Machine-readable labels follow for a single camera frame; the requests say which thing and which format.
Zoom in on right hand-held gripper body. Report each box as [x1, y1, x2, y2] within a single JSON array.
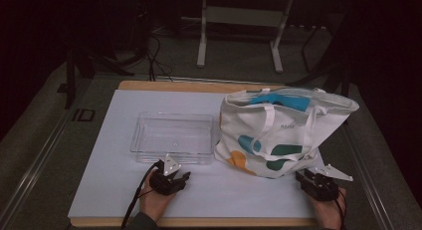
[[300, 163, 354, 202]]

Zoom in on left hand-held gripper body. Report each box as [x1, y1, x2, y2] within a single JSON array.
[[148, 153, 185, 196]]

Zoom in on clear plastic tray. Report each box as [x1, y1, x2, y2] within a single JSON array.
[[129, 111, 215, 165]]

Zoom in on white printed tote bag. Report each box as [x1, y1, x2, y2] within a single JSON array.
[[213, 88, 360, 180]]

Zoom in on blue snack bag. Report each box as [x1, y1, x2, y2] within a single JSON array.
[[248, 93, 312, 113]]

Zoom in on person's left hand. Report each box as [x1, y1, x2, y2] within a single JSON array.
[[138, 185, 177, 223]]

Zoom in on person's right hand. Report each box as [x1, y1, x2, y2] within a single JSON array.
[[310, 187, 347, 230]]

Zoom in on black metal stand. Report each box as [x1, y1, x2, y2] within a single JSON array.
[[56, 45, 135, 111], [287, 22, 354, 99]]

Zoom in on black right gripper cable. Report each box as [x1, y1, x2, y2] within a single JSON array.
[[333, 189, 348, 230]]

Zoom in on metal floor rail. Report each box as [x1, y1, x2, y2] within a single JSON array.
[[341, 121, 396, 230], [0, 102, 83, 224]]

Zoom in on black floor cables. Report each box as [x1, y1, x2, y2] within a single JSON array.
[[144, 33, 174, 83]]

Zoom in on white metal desk frame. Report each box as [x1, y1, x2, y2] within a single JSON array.
[[196, 0, 295, 74]]

